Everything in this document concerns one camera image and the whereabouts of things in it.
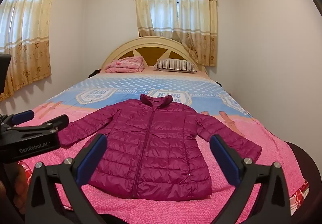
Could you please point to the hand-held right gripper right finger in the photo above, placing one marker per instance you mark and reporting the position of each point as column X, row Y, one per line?
column 224, row 158

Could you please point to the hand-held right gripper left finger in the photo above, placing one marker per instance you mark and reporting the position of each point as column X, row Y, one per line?
column 93, row 158

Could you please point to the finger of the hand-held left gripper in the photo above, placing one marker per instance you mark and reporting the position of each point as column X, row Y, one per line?
column 24, row 116
column 57, row 120

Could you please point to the magenta puffer jacket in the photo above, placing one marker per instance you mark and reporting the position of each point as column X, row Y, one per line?
column 156, row 151

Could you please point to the person's left hand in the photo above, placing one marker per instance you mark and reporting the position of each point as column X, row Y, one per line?
column 20, row 186

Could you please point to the bed with pink blue cover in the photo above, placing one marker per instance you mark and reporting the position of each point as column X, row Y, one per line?
column 264, row 188

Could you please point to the wide floral beige curtain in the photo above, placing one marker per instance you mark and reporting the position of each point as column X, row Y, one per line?
column 27, row 37

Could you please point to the red plaid cloth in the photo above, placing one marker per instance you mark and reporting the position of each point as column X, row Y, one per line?
column 300, row 195

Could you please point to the dark wooden footboard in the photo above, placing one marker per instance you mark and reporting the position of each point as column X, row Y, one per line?
column 309, row 163

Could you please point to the pink folded quilt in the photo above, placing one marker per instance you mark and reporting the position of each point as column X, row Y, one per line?
column 125, row 65

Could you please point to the striped pillow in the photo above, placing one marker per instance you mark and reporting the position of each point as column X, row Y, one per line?
column 176, row 65

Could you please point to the cream wooden headboard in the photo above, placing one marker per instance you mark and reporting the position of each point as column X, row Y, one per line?
column 151, row 41

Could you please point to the floral beige curtain with valance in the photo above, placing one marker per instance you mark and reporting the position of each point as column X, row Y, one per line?
column 156, row 12

